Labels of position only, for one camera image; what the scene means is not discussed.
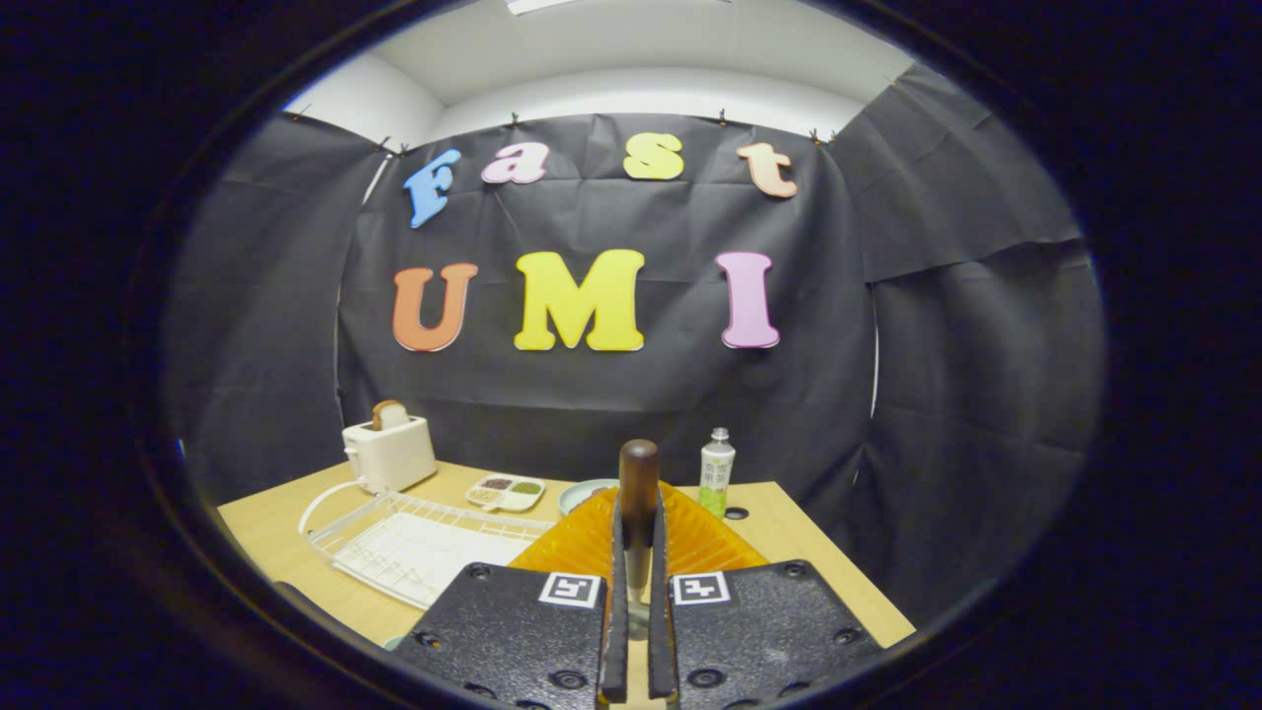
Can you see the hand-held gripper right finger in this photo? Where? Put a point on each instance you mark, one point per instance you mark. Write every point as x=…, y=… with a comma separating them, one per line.
x=759, y=631

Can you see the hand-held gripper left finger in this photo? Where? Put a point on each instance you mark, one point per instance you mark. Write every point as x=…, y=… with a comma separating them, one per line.
x=513, y=631

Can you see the pale blue food plate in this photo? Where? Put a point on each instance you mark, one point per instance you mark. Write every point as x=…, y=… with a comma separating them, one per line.
x=577, y=498

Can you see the white divided grain tray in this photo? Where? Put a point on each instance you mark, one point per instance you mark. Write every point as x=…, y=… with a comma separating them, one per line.
x=505, y=492

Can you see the green drink bottle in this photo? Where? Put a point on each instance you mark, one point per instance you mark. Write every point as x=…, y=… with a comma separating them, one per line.
x=717, y=473

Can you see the white toaster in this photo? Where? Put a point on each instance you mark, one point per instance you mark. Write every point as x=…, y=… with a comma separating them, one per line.
x=392, y=456

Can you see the black backdrop cloth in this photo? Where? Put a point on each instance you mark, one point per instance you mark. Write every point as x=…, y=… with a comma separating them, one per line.
x=592, y=394

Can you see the toasted bread slice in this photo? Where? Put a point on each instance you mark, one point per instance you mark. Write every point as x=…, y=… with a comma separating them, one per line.
x=389, y=414

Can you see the ceiling light panel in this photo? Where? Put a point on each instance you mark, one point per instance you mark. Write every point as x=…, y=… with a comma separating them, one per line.
x=537, y=5

